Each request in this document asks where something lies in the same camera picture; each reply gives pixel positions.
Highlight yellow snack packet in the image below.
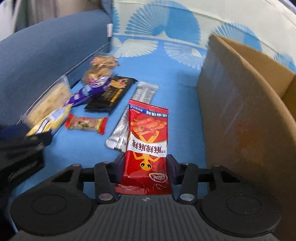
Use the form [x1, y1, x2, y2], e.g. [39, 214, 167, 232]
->
[26, 104, 72, 137]

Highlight red shrimp snack packet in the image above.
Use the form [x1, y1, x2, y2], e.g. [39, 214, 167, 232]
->
[115, 99, 173, 195]

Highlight clear bag of beige crackers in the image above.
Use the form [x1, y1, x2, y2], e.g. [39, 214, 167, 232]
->
[17, 75, 71, 128]

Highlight purple candy bar wrapper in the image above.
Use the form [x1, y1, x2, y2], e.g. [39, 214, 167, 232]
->
[64, 76, 111, 106]

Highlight red-ended nut bar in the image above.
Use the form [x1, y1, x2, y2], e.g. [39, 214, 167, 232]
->
[65, 114, 108, 135]

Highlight black chocolate bar wrapper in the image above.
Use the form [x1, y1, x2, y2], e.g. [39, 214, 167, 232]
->
[84, 76, 137, 114]

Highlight silver foil stick packet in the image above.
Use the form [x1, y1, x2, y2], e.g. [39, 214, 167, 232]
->
[105, 81, 160, 152]

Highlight blue sofa armrest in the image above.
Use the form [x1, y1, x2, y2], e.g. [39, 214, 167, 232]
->
[1, 9, 111, 125]

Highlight brown cardboard box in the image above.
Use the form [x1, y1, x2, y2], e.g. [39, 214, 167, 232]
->
[197, 34, 295, 240]

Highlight brown peanut candy packet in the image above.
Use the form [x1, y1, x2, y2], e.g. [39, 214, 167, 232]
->
[82, 67, 112, 84]

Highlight blue fan-patterned sofa cover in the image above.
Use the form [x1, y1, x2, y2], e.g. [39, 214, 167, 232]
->
[11, 1, 295, 198]

